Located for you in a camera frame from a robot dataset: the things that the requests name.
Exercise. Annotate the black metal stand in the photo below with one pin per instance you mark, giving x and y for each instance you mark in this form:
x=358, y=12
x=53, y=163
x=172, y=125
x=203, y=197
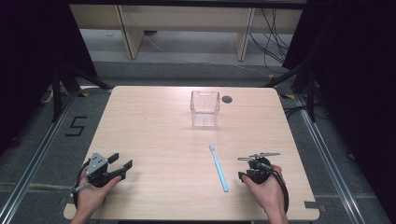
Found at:
x=311, y=93
x=56, y=93

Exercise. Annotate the black curtain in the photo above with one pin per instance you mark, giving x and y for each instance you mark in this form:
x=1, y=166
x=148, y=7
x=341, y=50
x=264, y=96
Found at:
x=28, y=62
x=358, y=77

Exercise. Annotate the blue toothbrush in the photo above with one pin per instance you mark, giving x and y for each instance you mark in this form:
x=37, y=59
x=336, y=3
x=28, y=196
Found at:
x=219, y=168

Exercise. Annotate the metal floor rail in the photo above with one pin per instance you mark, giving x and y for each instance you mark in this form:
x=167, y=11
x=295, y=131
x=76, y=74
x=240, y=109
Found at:
x=37, y=152
x=327, y=161

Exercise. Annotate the person's right hand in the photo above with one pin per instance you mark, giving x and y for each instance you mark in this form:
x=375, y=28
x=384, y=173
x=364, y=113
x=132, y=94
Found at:
x=267, y=193

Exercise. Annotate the person's left hand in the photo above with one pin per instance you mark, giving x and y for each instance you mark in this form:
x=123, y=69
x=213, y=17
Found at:
x=93, y=196

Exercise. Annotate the light wooden desk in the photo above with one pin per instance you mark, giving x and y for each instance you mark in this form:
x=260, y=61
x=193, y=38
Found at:
x=134, y=37

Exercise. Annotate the clear plastic container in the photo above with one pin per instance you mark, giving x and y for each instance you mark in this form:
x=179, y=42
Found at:
x=204, y=107

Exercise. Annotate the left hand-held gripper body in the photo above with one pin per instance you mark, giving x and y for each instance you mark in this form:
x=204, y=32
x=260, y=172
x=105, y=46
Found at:
x=97, y=164

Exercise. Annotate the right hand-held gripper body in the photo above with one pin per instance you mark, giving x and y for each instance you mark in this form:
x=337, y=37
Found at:
x=259, y=171

